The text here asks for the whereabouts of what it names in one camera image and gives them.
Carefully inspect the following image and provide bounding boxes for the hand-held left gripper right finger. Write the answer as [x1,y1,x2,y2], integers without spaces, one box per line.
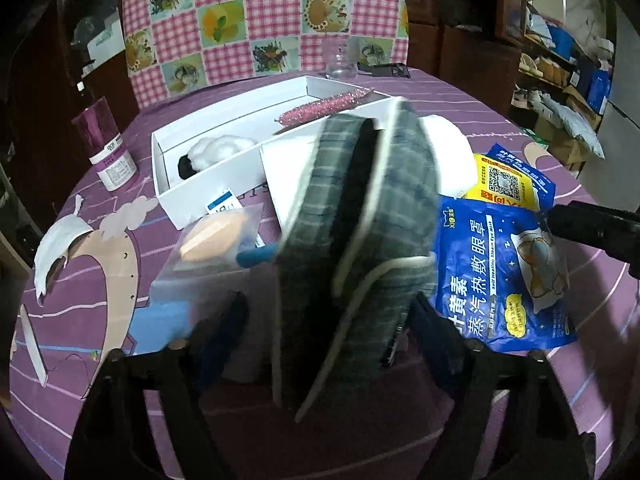
[409,291,590,480]

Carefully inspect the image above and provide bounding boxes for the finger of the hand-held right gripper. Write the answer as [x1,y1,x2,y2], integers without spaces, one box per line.
[546,200,640,279]

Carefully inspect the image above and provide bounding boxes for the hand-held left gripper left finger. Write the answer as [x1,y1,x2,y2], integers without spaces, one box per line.
[65,291,250,480]

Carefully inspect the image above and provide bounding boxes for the blue eye mask packet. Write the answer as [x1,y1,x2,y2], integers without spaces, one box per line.
[433,194,579,354]

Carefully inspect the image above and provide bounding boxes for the clear bag with beige puff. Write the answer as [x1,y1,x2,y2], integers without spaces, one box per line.
[149,204,275,383]

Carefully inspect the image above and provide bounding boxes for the yellow tissue packet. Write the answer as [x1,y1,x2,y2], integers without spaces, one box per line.
[461,142,557,212]

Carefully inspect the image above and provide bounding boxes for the grey plaid drawstring pouch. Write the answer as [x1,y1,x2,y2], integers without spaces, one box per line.
[271,100,442,423]

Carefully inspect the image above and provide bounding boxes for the white foam cup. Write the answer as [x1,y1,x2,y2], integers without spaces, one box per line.
[419,114,477,200]

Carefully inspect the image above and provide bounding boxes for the white cardboard box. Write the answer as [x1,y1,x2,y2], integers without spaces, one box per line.
[151,75,408,232]

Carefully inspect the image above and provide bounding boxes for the cluttered storage shelf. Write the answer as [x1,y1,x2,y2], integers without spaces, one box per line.
[509,0,618,178]

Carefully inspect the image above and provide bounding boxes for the white and black plush toy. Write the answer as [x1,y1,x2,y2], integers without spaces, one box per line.
[179,133,257,182]

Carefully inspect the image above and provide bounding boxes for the white face mask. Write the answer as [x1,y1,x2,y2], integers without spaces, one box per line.
[32,195,97,302]

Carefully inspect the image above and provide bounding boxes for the white paper strip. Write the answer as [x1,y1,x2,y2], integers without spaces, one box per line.
[17,305,49,389]

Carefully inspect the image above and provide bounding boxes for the purple cylindrical canister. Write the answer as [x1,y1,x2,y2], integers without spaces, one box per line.
[72,97,139,192]

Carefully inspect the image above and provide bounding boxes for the dark wooden cabinet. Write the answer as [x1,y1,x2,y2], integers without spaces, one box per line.
[406,0,523,107]

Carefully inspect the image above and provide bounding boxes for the pink glitter pouch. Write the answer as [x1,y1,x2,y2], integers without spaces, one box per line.
[274,87,374,129]

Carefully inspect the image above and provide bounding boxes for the flat black object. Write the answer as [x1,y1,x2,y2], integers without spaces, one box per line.
[358,62,412,79]

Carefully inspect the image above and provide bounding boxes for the clear glass jar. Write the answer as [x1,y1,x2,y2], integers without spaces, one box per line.
[322,36,359,80]

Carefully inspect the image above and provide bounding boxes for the checkered patchwork chair cover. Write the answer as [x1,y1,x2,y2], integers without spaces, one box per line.
[121,0,411,109]

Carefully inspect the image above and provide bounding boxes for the blue plastic handle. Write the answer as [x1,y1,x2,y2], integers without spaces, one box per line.
[234,242,279,269]

